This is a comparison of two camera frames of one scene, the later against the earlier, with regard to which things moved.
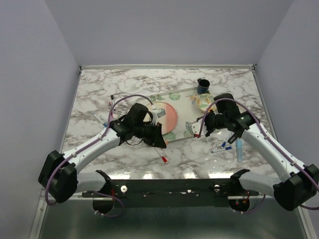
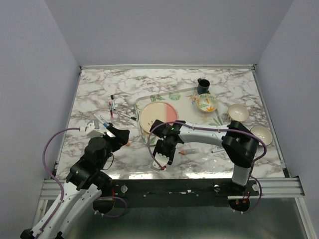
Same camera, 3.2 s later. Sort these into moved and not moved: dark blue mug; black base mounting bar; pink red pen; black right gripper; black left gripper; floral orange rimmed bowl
Moved: black left gripper; black right gripper
Not moved: floral orange rimmed bowl; black base mounting bar; pink red pen; dark blue mug
